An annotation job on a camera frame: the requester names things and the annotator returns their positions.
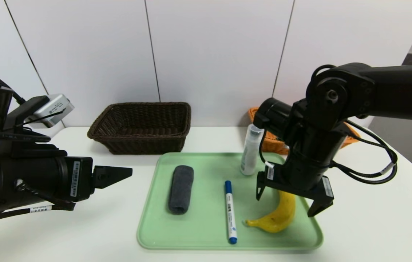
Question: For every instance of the blue and white marker pen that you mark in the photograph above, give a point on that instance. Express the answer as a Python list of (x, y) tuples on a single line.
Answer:
[(230, 214)]

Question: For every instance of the dark grey cloth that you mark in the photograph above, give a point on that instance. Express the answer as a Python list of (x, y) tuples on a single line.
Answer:
[(181, 189)]

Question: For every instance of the orange wicker basket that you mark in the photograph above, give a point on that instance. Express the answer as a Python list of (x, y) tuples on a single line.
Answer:
[(277, 145)]

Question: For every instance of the yellow banana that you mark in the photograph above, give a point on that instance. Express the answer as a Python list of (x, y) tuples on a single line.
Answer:
[(275, 222)]

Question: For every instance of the dark brown wicker basket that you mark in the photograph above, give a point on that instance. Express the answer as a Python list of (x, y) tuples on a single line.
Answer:
[(118, 145)]

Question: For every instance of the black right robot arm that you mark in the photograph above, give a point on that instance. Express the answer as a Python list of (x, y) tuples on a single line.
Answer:
[(391, 87)]

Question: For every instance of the dark wall-mounted bracket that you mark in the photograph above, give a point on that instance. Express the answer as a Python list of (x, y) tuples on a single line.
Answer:
[(409, 59)]

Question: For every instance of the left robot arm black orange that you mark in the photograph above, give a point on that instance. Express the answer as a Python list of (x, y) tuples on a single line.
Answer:
[(16, 182)]

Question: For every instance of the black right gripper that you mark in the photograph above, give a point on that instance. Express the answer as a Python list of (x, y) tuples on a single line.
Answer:
[(294, 189)]

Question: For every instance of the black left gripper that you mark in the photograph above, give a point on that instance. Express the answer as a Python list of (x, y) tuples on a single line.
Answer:
[(79, 178)]

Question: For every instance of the black left camera bracket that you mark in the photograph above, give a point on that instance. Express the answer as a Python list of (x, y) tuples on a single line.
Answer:
[(24, 109)]

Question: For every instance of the translucent white plastic bottle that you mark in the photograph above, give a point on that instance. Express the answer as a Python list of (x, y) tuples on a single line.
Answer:
[(249, 156)]

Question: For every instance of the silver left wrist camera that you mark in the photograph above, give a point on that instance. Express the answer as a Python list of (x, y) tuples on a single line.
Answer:
[(51, 109)]

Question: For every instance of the light green plastic tray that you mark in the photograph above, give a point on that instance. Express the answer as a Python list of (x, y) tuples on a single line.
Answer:
[(198, 225)]

